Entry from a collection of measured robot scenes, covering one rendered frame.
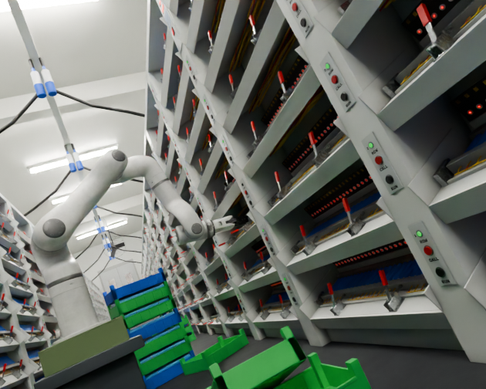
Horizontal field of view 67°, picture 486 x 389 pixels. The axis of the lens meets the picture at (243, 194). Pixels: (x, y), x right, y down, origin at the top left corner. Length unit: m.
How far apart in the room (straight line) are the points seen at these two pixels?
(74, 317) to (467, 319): 1.14
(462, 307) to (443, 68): 0.41
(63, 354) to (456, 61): 1.26
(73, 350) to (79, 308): 0.14
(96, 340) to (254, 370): 0.65
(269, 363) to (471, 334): 0.39
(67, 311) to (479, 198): 1.23
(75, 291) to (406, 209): 1.10
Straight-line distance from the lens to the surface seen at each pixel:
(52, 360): 1.36
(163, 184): 1.67
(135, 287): 2.12
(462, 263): 0.75
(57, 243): 1.43
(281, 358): 0.88
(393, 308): 0.94
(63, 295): 1.43
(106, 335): 1.36
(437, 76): 0.67
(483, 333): 0.79
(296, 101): 0.97
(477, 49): 0.63
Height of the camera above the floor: 0.30
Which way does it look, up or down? 12 degrees up
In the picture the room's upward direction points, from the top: 24 degrees counter-clockwise
